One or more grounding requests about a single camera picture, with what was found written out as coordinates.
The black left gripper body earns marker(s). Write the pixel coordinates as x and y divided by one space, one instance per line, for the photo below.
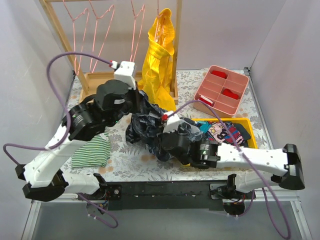
136 100

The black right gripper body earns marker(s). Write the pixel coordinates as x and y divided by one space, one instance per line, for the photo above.
161 141

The dark leaf-print shorts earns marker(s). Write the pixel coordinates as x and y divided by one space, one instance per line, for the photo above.
146 125

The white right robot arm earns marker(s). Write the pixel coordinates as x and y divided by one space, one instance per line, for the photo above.
274 167

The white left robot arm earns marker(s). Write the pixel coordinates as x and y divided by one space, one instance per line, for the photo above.
45 181

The yellow shorts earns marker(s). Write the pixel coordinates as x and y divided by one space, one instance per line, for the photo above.
158 64

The pink hanger holding yellow shorts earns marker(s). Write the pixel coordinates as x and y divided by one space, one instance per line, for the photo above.
158 24

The wooden clothes rack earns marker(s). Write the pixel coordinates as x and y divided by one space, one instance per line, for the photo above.
89 81

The floral patterned table mat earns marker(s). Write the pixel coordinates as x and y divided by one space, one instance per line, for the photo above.
133 162

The red white striped sock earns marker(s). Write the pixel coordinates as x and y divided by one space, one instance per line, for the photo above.
206 100

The green white striped garment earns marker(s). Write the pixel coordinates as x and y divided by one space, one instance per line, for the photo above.
95 153

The colorful comic-print garment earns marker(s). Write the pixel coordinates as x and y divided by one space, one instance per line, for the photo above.
215 132

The pink divided organizer box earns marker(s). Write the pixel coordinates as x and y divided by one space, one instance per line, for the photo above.
212 87

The red folded sock middle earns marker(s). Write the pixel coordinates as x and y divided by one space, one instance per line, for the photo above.
227 92

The red folded sock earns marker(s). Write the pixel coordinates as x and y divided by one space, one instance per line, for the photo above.
227 92
220 74

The yellow plastic tray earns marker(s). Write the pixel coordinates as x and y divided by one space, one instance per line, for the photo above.
245 122

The red folded sock top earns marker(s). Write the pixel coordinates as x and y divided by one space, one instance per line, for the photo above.
220 74

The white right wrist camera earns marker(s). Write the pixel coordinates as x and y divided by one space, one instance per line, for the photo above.
171 122

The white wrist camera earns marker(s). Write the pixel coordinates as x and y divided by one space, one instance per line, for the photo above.
125 72
171 122

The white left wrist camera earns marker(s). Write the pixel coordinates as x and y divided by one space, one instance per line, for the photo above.
125 72

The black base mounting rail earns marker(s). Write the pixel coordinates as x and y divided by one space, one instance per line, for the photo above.
147 195

